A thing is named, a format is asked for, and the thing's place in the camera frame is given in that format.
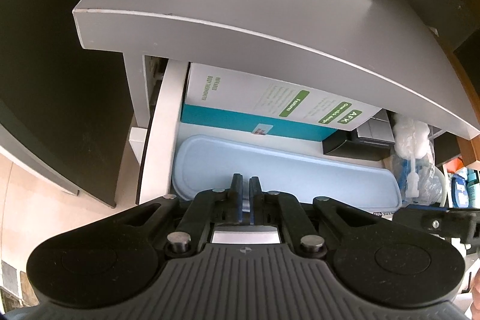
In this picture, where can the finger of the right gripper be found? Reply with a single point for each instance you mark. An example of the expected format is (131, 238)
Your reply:
(462, 224)

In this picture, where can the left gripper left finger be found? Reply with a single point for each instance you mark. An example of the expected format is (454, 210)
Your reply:
(210, 209)

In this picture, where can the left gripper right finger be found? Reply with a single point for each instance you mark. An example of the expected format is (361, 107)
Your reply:
(283, 211)

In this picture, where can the light blue plastic case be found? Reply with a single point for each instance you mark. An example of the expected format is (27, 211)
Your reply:
(205, 162)

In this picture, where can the grey white drawer cabinet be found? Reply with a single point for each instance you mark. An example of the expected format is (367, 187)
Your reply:
(376, 51)

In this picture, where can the blue wet wipes pack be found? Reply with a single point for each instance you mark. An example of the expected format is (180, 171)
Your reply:
(465, 188)

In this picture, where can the orange snack packet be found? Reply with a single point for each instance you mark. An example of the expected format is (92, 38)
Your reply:
(454, 165)

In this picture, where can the white cotton in bag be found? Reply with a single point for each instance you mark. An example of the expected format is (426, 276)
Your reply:
(413, 163)

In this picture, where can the white teal thermometer box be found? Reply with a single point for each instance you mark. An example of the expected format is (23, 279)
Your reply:
(235, 100)

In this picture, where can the small black box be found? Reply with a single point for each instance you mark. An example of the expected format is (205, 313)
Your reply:
(371, 141)

